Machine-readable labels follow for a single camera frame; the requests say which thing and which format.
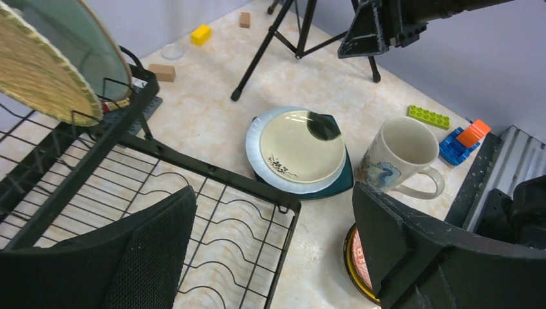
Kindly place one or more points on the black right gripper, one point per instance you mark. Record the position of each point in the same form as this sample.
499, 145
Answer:
403, 22

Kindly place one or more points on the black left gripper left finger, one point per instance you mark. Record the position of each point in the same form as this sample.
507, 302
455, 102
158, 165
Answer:
135, 262

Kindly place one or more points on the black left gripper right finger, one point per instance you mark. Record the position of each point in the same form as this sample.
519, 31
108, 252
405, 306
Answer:
418, 261

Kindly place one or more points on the dark teal square plate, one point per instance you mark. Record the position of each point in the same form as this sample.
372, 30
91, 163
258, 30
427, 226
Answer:
341, 184

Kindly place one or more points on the black wire dish rack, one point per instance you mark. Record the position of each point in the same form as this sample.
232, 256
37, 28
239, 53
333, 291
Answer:
60, 181

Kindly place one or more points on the cream floral plate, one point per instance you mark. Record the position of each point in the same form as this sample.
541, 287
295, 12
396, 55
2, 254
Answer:
302, 147

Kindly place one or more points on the white plate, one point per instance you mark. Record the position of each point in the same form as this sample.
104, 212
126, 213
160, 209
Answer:
256, 161

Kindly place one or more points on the yellow bamboo pattern plate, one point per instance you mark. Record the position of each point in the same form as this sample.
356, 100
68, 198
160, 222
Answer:
36, 74

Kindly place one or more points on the light green flower plate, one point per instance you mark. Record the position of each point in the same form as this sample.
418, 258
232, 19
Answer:
74, 29

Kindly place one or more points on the red patterned bowl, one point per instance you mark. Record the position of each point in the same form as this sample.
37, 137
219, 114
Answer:
359, 260

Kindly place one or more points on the yellow bowl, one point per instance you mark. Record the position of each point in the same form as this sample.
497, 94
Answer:
351, 269

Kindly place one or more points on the black music stand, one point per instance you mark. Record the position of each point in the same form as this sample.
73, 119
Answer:
303, 26

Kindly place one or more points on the beige mug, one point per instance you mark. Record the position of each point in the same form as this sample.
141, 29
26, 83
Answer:
402, 148

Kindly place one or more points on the green lego brick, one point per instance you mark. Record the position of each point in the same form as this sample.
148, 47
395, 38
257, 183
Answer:
428, 117

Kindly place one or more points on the blue toy car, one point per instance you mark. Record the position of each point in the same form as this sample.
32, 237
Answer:
452, 151

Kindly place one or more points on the brown wooden block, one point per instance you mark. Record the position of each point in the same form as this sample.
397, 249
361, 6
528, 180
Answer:
245, 20

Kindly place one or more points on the yellow lego block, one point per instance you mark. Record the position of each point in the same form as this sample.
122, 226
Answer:
201, 35

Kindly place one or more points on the small wooden block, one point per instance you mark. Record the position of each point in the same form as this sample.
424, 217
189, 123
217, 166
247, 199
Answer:
164, 73

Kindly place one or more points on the clear round lid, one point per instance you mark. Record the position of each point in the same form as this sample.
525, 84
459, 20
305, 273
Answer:
172, 51

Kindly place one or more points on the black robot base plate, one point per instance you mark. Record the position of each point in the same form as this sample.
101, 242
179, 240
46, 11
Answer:
470, 187

